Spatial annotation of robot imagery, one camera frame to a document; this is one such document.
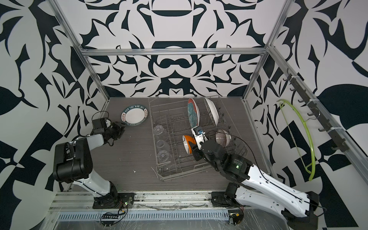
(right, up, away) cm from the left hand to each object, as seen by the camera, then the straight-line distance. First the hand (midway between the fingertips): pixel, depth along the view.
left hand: (125, 123), depth 96 cm
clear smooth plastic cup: (+24, -4, -9) cm, 26 cm away
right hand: (+43, -5, -27) cm, 51 cm away
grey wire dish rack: (+43, -7, 0) cm, 43 cm away
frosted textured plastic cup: (+27, -11, -15) cm, 33 cm away
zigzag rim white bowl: (+56, +8, -11) cm, 57 cm away
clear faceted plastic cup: (+29, -17, -20) cm, 39 cm away
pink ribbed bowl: (+63, -9, -5) cm, 64 cm away
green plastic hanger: (+90, -17, -39) cm, 100 cm away
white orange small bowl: (+40, -8, -13) cm, 43 cm away
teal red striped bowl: (+45, +7, 0) cm, 46 cm away
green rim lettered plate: (+1, +5, +15) cm, 16 cm away
